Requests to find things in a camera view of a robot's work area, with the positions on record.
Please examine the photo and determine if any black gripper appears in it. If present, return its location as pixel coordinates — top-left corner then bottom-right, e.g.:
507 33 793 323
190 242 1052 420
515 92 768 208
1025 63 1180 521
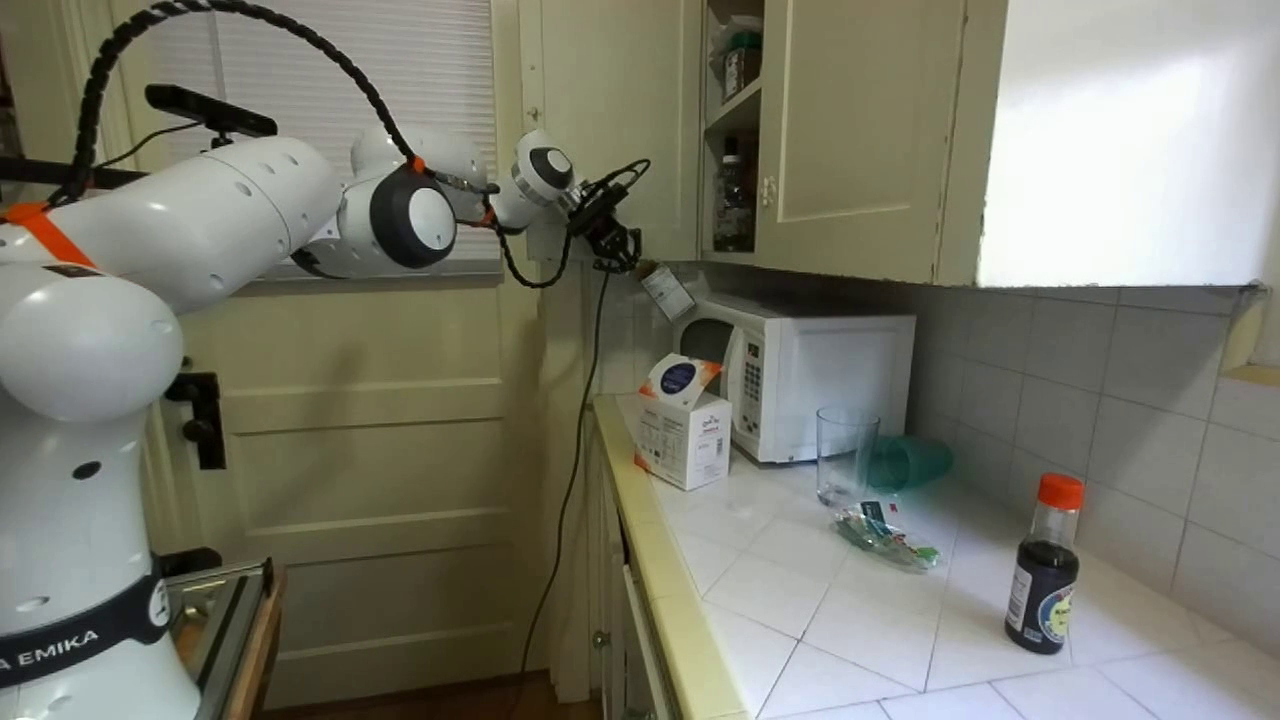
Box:
566 180 652 279

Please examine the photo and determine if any white box blue circle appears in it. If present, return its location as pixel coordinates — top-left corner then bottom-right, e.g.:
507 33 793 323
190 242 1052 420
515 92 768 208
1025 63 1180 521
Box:
628 348 740 497

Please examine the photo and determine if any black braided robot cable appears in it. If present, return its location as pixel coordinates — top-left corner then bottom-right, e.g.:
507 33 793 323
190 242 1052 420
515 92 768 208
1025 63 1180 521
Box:
47 0 431 208

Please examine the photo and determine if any green crumpled wrapper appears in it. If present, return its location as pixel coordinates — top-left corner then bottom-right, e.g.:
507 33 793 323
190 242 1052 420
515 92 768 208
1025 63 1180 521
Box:
832 497 945 577

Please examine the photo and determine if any white door window blind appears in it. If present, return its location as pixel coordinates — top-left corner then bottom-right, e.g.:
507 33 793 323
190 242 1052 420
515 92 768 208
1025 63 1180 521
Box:
123 0 507 294

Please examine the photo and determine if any open cabinet door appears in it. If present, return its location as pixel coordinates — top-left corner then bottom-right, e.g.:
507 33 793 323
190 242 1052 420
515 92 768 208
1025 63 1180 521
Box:
515 0 704 263

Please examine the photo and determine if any dark sauce bottle orange cap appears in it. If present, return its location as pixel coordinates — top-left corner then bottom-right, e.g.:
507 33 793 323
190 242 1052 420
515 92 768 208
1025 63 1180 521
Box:
999 468 1086 661

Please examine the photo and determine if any black door lock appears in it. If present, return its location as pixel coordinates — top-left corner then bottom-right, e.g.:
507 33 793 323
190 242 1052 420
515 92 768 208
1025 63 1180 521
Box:
160 355 232 473

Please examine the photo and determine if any pale green wall cabinet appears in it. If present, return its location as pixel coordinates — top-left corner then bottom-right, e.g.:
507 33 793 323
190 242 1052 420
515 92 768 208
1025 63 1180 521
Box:
697 0 1012 294

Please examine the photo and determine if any small white green box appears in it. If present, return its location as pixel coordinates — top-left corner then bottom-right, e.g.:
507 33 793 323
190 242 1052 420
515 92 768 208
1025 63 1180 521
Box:
631 259 698 323

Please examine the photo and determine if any clear drinking glass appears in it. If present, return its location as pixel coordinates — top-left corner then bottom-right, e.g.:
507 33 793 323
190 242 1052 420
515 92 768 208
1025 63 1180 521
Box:
806 403 870 513

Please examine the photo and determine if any pale panelled room door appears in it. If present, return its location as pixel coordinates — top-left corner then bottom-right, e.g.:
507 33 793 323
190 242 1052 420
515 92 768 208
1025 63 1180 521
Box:
127 253 571 714

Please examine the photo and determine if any glass topped wooden cart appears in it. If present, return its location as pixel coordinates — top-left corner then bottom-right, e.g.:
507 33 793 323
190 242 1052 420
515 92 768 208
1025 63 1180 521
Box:
149 554 291 720

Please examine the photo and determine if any black camera on stand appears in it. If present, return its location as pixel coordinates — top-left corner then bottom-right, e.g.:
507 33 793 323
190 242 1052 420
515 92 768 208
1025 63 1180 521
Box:
123 82 285 174

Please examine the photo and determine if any green plastic cup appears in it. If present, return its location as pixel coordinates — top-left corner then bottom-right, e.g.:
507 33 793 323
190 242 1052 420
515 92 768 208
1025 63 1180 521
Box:
855 423 960 497

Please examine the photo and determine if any dark glass jar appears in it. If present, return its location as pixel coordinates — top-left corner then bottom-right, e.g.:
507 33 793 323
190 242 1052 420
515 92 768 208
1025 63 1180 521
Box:
712 133 753 204

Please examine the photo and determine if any white cabinet door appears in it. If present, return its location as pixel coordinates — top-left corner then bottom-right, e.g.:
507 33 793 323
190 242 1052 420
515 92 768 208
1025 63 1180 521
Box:
581 438 686 720

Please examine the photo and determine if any white microwave oven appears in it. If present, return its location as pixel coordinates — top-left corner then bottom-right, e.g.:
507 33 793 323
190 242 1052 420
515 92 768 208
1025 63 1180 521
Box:
671 294 925 468

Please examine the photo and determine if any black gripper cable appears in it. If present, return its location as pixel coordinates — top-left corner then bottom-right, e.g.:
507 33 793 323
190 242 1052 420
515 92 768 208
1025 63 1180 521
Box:
481 157 655 294

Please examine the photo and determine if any closed cabinet door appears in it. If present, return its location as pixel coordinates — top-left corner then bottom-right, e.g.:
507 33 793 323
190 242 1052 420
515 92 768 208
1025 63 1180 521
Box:
753 0 970 286

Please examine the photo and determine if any thin black power cable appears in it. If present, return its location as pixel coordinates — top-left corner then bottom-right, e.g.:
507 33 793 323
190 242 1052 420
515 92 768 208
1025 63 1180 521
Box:
515 263 620 677

